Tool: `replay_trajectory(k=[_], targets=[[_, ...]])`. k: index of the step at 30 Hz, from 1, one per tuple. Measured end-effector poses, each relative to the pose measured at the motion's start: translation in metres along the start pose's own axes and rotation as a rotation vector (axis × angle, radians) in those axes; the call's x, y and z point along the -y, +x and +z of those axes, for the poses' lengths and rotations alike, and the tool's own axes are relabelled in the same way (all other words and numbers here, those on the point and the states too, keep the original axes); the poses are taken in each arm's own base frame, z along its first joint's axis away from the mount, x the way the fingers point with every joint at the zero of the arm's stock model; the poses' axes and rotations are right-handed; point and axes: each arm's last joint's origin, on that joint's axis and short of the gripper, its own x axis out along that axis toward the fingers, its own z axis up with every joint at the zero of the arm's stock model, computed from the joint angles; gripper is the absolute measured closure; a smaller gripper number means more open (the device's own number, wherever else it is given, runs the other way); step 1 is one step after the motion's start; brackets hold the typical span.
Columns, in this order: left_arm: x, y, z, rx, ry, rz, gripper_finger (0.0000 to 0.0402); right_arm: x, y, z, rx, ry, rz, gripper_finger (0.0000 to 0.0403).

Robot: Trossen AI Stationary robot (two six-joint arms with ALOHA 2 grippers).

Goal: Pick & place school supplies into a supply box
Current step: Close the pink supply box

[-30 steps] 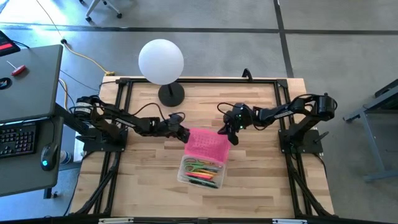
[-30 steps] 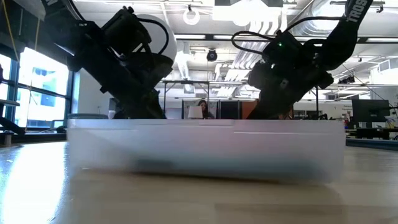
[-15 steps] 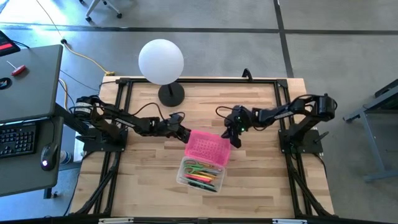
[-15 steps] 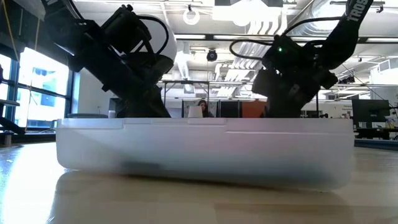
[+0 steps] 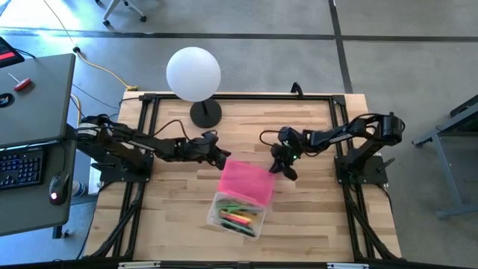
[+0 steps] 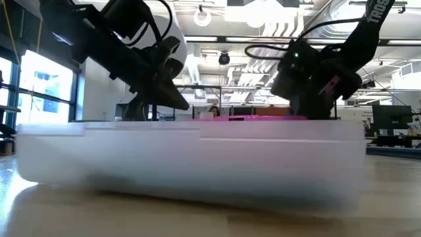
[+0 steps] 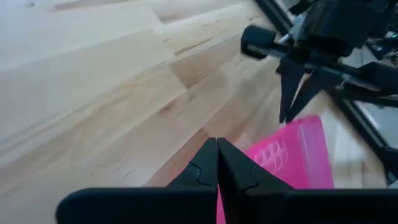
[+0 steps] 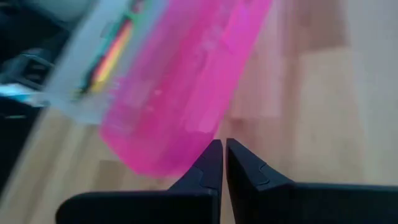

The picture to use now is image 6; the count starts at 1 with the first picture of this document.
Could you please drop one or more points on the black overhead light bar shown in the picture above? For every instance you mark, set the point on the black overhead light bar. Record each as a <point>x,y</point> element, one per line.
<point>220,39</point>

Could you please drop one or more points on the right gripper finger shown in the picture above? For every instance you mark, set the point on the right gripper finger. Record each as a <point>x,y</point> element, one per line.
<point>320,108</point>
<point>300,110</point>

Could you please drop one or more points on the black ceiling camera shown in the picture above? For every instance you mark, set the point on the black ceiling camera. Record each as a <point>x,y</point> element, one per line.
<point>224,58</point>

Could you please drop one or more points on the black monitor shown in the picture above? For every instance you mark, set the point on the black monitor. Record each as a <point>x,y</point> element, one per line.
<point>391,118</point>

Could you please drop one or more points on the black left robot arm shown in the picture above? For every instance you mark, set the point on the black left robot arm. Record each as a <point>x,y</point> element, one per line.
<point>65,26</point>

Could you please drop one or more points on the orange partition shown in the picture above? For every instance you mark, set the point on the orange partition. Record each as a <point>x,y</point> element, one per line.
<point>269,111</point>

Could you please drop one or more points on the small white screen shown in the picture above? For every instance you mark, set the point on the small white screen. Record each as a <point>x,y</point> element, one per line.
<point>206,116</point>

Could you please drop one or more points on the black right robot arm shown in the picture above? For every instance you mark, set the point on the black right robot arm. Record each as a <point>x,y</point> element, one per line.
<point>371,29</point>

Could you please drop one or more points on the person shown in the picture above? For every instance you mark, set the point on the person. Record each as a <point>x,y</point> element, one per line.
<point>214,110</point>

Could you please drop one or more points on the pink and clear supply box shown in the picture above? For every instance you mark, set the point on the pink and clear supply box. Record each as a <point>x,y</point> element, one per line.
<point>190,158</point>

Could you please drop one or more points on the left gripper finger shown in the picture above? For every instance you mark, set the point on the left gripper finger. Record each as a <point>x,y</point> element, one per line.
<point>164,93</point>

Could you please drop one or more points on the white globe lamp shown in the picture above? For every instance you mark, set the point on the white globe lamp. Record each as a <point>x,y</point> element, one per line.
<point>177,30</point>

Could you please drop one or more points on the large window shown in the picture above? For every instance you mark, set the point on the large window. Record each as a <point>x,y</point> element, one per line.
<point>46,75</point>

